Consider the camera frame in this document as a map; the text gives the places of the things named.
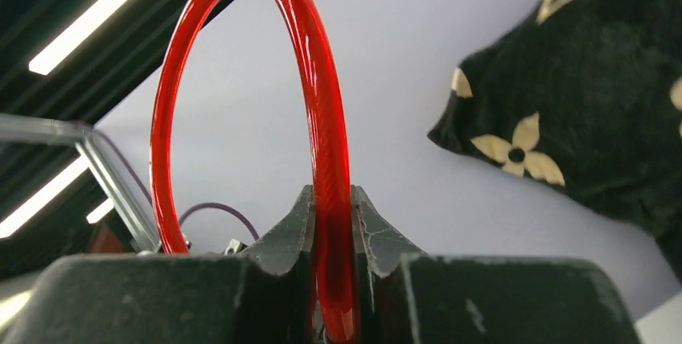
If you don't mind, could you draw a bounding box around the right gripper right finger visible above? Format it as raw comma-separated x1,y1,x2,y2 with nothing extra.
351,186,639,344

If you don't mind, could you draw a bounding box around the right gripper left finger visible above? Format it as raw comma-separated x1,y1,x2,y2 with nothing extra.
2,186,315,343

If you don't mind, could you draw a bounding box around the red cable lock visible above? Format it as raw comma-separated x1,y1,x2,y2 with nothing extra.
150,0,360,343

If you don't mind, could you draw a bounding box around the black floral plush blanket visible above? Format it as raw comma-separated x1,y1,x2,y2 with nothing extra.
428,0,681,274

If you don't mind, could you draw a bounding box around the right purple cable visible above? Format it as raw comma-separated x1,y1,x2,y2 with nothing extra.
178,202,261,241

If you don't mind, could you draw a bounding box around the aluminium frame rail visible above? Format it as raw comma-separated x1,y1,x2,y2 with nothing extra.
1,113,161,252

